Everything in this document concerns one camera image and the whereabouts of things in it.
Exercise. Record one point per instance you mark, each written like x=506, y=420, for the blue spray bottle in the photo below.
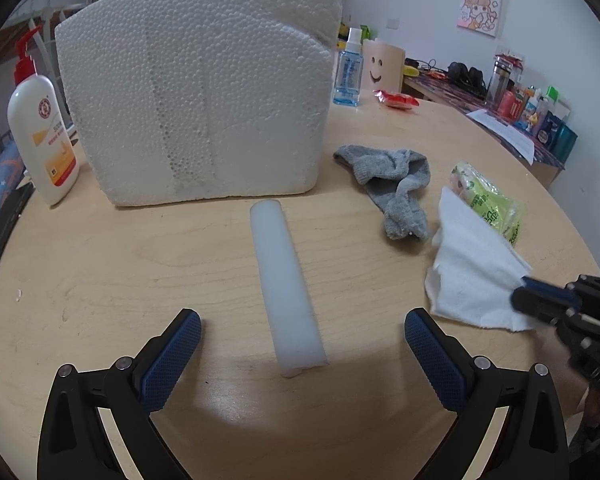
x=347, y=75

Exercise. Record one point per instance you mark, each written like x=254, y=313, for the wooden chair with smiley face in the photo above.
x=380, y=65

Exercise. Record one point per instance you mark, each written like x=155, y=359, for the green tissue pack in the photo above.
x=485, y=200

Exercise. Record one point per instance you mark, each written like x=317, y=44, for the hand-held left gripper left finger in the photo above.
x=170, y=360

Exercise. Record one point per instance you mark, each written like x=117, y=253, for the lotion bottle with red pump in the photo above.
x=40, y=125

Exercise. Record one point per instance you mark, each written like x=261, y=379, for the black smartphone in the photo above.
x=5, y=230

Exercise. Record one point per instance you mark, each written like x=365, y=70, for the desk with patterned cloth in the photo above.
x=460, y=97

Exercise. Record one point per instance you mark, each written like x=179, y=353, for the printed paper sheet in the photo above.
x=505, y=135

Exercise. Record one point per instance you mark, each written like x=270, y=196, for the white foam tube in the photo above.
x=285, y=285

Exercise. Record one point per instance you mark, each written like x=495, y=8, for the white foam box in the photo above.
x=195, y=85

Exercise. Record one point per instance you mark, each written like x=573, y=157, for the grey sock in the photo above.
x=405, y=185

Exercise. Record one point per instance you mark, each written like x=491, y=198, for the red snack packet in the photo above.
x=395, y=100

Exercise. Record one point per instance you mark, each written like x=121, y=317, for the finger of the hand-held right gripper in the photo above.
x=550, y=290
x=535, y=305

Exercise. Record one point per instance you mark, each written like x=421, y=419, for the blue plaid quilt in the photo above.
x=0, y=180

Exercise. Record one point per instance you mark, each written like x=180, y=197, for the small yellow object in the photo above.
x=411, y=70

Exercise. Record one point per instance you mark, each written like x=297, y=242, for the wall poster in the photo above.
x=479, y=12

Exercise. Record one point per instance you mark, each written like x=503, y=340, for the cluster of toiletry bottles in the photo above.
x=545, y=125

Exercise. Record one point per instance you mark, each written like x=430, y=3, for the white tissue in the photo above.
x=475, y=275

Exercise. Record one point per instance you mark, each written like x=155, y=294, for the wall socket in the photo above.
x=392, y=23

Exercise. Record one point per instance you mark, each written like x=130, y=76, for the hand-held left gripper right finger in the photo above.
x=432, y=360

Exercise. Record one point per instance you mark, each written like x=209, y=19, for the black headphones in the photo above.
x=467, y=77

